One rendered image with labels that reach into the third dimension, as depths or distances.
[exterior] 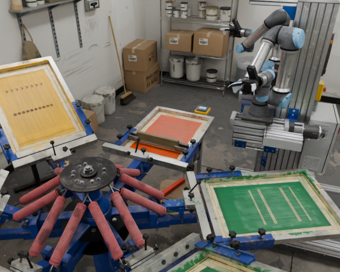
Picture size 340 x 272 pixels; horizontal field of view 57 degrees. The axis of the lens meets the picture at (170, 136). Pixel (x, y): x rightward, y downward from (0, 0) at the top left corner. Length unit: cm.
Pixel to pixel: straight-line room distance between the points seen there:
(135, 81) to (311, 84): 384
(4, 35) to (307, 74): 298
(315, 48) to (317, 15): 22
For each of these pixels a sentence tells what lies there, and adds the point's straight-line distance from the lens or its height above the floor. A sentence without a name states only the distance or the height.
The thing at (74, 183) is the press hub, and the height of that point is 131.
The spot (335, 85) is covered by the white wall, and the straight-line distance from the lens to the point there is 596.
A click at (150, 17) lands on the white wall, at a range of 635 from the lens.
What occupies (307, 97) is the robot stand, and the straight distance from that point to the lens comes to 255.
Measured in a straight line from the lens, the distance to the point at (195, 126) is 282.
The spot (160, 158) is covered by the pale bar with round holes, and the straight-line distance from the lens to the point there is 225.
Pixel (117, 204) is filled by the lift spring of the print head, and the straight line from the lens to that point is 166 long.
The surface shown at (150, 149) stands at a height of 95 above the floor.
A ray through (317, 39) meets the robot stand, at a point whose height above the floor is 179.
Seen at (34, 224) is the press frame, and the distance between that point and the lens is 194.
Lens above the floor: 236
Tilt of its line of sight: 32 degrees down
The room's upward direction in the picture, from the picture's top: straight up
